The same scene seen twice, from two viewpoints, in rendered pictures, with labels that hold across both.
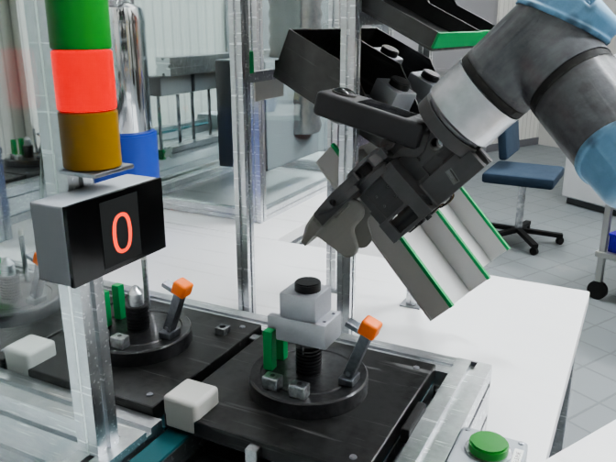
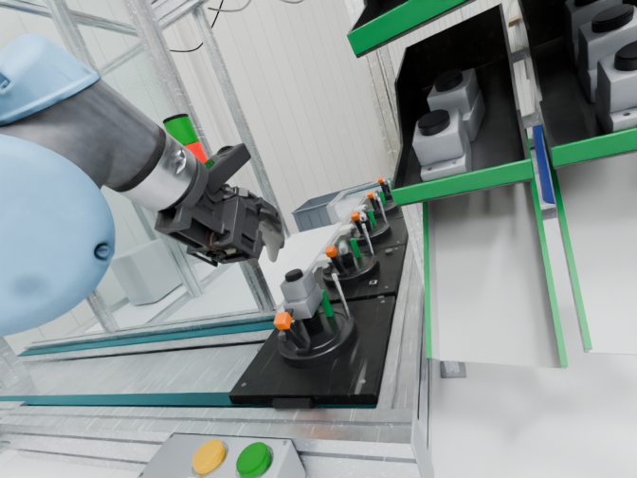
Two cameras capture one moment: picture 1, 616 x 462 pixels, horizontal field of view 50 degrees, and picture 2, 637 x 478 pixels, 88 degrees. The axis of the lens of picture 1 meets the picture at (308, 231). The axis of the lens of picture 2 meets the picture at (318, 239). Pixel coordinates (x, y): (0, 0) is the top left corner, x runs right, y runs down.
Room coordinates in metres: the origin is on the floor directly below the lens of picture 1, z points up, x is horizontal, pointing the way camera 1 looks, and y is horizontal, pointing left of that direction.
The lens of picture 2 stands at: (0.73, -0.51, 1.28)
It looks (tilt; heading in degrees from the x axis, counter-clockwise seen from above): 16 degrees down; 88
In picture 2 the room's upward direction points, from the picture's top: 20 degrees counter-clockwise
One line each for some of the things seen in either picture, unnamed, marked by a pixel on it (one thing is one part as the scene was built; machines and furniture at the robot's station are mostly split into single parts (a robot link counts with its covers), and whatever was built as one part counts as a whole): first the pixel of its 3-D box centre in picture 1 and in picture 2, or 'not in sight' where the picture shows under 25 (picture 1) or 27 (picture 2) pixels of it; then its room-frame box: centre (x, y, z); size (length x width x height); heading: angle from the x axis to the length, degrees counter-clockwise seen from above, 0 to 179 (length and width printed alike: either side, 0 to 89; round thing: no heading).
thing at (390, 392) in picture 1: (308, 392); (320, 344); (0.70, 0.00, 0.96); 0.24 x 0.24 x 0.02; 63
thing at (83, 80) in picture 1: (84, 80); (192, 158); (0.58, 0.19, 1.33); 0.05 x 0.05 x 0.05
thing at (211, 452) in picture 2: not in sight; (209, 458); (0.52, -0.15, 0.96); 0.04 x 0.04 x 0.02
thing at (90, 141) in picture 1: (90, 137); not in sight; (0.58, 0.19, 1.28); 0.05 x 0.05 x 0.05
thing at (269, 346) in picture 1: (269, 348); not in sight; (0.70, 0.04, 1.01); 0.01 x 0.01 x 0.05; 63
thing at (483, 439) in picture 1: (488, 449); (254, 462); (0.59, -0.19, 0.96); 0.04 x 0.04 x 0.02
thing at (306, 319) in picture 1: (300, 308); (301, 287); (0.70, 0.01, 1.07); 0.08 x 0.04 x 0.07; 63
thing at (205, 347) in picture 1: (137, 313); (346, 257); (0.81, 0.23, 1.01); 0.24 x 0.24 x 0.13; 63
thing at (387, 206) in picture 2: not in sight; (377, 202); (1.03, 0.66, 1.01); 0.24 x 0.24 x 0.13; 63
